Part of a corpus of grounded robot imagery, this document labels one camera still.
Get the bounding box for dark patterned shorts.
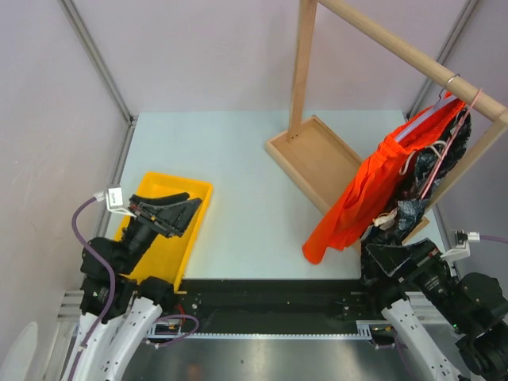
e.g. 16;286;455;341
359;106;473;279

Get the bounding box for orange shorts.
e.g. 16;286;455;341
302;98;466;264

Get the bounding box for lilac wire hanger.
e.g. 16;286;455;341
394;74;460;143

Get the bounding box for pink wire hanger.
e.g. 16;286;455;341
420;88;483;200

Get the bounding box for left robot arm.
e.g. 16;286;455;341
61;187;202;380

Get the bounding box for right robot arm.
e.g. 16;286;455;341
361;239;507;380

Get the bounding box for yellow plastic bin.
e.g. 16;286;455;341
114;171;214;290

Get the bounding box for wooden clothes rack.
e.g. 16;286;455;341
263;1;507;256

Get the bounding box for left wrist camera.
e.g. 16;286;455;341
105;186;132;216

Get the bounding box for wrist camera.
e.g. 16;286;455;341
105;186;132;216
441;230;480;264

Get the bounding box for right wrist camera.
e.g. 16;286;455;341
441;230;480;264

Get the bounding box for white cable duct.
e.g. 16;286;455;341
146;323;372;341

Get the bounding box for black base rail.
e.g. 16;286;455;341
163;279;382;321

